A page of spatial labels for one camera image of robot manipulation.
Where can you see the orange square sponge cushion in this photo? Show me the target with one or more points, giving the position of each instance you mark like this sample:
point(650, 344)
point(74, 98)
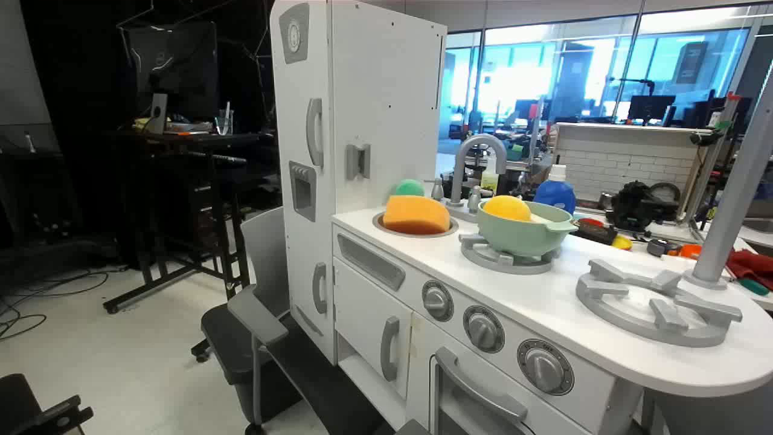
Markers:
point(413, 217)

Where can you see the white tall cabinet door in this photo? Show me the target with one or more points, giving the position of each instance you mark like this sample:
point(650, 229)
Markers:
point(290, 98)

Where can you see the grey toy stove knob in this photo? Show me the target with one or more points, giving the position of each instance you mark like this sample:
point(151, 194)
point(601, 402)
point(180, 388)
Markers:
point(544, 367)
point(439, 300)
point(485, 329)

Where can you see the white small fridge door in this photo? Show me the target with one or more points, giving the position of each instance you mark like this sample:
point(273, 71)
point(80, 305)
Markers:
point(304, 275)

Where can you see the grey toy burner grate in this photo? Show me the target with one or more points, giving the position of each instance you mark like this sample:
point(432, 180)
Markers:
point(485, 258)
point(630, 310)

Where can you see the grey toy faucet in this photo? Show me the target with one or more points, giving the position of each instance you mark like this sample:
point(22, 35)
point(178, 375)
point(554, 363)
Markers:
point(474, 145)

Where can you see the grey black office chair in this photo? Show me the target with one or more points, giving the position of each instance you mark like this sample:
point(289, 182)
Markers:
point(266, 243)

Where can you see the green bowl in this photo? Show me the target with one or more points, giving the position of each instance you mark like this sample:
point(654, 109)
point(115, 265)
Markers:
point(522, 237)

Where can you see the blue plastic bottle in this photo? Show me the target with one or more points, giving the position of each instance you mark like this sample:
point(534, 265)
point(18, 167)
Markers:
point(557, 196)

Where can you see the white toy play kitchen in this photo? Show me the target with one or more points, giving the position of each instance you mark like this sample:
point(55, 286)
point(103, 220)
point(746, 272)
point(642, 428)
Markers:
point(564, 299)

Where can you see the white toy oven door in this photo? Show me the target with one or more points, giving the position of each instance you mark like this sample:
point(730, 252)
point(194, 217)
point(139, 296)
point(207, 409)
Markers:
point(468, 400)

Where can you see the black desk stand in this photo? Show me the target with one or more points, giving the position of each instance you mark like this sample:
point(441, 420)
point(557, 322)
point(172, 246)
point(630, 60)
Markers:
point(178, 201)

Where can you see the white brick pattern panel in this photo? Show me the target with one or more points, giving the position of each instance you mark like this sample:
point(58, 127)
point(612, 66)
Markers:
point(630, 158)

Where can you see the black bag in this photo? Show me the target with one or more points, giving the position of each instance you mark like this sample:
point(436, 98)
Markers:
point(642, 206)

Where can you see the black computer monitor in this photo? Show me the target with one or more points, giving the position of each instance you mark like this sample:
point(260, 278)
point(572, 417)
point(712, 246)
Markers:
point(172, 69)

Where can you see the grey metal pole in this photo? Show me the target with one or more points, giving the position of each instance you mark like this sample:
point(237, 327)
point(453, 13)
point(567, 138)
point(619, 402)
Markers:
point(732, 208)

